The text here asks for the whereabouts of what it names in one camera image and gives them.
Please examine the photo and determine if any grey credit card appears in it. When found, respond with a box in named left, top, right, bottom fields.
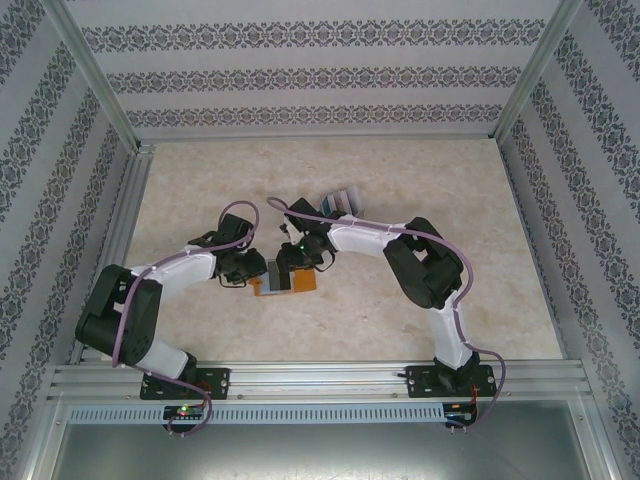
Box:
left=266, top=258, right=293, bottom=293

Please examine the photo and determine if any orange card holder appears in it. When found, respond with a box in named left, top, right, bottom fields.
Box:
left=248, top=268, right=320, bottom=299

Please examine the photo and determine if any small controller circuit board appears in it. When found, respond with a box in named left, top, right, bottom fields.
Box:
left=163, top=404, right=207, bottom=421
left=444, top=403, right=479, bottom=424

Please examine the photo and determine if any grey sheet metal panel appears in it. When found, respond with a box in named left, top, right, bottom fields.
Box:
left=49, top=422, right=609, bottom=480

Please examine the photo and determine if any thin aluminium frame bar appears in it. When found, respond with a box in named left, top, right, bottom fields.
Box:
left=137, top=132, right=501, bottom=145

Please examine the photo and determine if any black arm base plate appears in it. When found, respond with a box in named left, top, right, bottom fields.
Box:
left=405, top=364, right=499, bottom=400
left=139, top=367, right=231, bottom=401

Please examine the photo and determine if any grooved aluminium side rail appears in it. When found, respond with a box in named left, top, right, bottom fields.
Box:
left=69, top=148, right=157, bottom=364

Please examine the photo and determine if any aluminium mounting rail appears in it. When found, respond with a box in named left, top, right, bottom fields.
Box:
left=47, top=360, right=591, bottom=401

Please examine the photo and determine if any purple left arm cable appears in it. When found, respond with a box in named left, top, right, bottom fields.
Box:
left=112, top=199, right=259, bottom=439

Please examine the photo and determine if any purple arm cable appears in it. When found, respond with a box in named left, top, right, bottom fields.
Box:
left=266, top=197, right=509, bottom=432
left=112, top=199, right=259, bottom=439

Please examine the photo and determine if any slotted grey cable duct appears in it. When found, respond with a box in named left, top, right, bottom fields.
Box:
left=67, top=403, right=446, bottom=424

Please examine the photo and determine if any aluminium frame post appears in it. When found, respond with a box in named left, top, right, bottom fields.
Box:
left=42, top=0, right=144, bottom=149
left=492, top=0, right=584, bottom=144

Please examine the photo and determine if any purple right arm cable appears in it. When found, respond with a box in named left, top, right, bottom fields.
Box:
left=266, top=197, right=509, bottom=432

